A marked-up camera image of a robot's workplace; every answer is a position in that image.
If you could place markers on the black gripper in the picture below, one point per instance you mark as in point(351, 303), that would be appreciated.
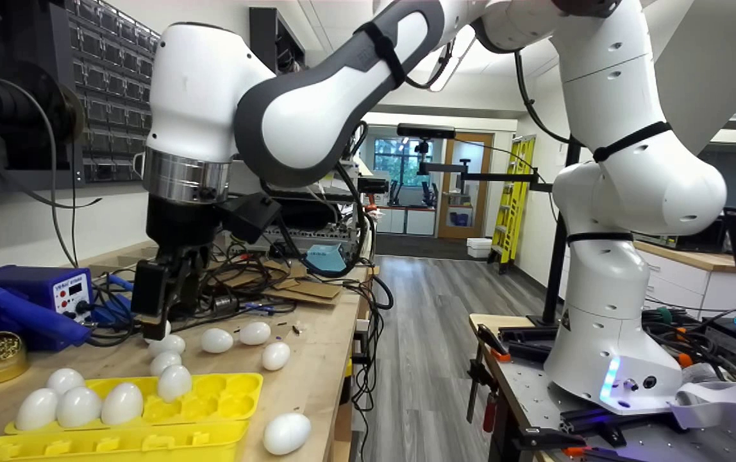
point(181, 228)

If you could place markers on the white egg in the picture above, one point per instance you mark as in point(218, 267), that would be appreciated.
point(276, 355)
point(66, 380)
point(121, 403)
point(79, 406)
point(176, 384)
point(216, 340)
point(167, 344)
point(256, 331)
point(36, 410)
point(285, 432)
point(165, 364)

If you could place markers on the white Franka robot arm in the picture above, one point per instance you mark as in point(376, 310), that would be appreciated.
point(625, 188)

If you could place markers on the yellow plastic egg tray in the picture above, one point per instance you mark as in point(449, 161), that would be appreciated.
point(216, 401)

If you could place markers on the teal box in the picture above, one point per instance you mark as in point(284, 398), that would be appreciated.
point(327, 261)

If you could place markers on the blue soldering station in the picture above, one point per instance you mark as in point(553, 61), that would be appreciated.
point(61, 289)

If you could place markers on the brown cardboard sheet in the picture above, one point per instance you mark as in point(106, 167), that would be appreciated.
point(307, 294)

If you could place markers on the wooden workbench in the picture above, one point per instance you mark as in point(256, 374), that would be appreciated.
point(325, 342)

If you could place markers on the brass tip cleaner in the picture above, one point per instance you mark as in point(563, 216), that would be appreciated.
point(2, 357)

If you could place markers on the dark small parts cabinet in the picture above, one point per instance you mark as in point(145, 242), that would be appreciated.
point(120, 85)

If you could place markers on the black filament spool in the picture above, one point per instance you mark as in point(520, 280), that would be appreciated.
point(9, 104)

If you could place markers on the black shelf unit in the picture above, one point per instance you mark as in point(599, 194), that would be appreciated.
point(274, 43)

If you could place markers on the white bin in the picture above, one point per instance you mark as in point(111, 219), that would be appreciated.
point(479, 247)

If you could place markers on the wooden framed door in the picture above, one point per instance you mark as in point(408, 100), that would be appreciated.
point(468, 188)

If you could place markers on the yellow ladder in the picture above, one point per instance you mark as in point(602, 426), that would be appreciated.
point(513, 202)

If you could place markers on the metal robot mounting table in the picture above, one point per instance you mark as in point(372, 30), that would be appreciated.
point(538, 401)

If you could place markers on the white side counter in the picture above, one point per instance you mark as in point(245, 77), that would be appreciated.
point(690, 278)

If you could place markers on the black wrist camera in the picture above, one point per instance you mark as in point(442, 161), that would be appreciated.
point(249, 216)

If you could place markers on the black camera boom stand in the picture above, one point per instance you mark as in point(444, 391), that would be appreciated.
point(503, 177)

